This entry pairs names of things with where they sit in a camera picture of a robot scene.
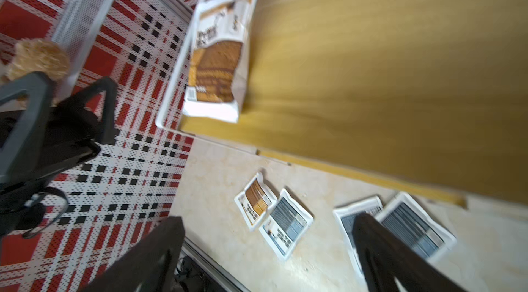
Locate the yellow two-tier shelf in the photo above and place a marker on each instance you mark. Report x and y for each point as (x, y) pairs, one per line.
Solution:
(430, 92)

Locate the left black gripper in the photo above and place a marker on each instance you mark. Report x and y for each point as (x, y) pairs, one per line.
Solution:
(36, 145)

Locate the grey coffee bag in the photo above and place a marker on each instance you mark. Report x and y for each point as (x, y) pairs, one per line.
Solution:
(410, 223)
(345, 217)
(286, 224)

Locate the grey coffee bag left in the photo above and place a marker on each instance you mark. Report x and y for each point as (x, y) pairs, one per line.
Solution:
(286, 224)

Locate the grey coffee bag middle upper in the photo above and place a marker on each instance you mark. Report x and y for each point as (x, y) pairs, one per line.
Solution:
(410, 223)

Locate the brown teddy bear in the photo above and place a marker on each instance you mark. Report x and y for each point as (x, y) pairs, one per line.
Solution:
(38, 55)

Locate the white wire mesh basket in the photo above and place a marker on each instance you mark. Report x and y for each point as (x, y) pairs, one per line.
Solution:
(76, 33)

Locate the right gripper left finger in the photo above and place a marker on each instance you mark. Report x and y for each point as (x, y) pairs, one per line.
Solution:
(149, 265)

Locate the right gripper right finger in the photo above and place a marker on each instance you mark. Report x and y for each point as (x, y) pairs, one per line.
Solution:
(387, 262)

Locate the brown coffee bag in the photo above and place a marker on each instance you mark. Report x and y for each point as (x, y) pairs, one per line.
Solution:
(218, 75)
(255, 201)

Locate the grey coffee bag middle lower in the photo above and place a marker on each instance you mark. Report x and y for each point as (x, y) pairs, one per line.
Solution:
(345, 217)

